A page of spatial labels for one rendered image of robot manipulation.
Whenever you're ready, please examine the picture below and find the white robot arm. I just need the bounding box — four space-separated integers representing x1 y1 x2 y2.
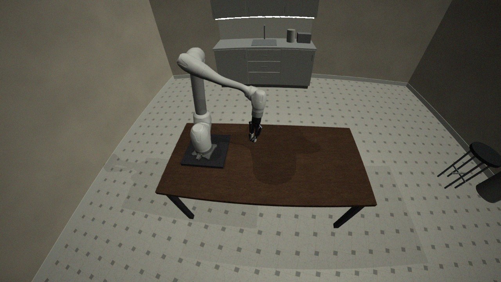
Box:
177 47 266 160

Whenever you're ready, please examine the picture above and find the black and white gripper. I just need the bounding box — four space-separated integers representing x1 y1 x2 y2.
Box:
249 116 263 142

